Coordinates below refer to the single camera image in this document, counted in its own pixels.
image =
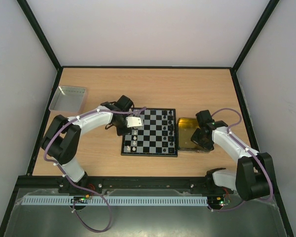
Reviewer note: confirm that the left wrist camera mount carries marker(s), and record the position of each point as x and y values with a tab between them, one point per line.
134	122

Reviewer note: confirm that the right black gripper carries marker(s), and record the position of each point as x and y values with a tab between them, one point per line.
200	141

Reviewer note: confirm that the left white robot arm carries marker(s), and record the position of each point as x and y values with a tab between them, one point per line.
61	140

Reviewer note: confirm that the black magnetic chess board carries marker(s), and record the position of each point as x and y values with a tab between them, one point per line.
158	137

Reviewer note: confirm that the silver metal tray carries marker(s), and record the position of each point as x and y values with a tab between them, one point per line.
68	100

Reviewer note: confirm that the gold metal tin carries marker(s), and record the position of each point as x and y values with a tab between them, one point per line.
186	128

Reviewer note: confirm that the black frame enclosure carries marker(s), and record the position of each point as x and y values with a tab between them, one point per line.
49	182

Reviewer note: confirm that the white slotted cable duct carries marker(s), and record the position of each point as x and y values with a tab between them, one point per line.
115	201

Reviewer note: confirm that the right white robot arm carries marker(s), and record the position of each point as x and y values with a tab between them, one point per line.
254	177

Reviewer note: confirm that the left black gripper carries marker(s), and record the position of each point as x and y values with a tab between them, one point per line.
120	132

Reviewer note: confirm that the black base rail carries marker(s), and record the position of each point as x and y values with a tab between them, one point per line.
148	184

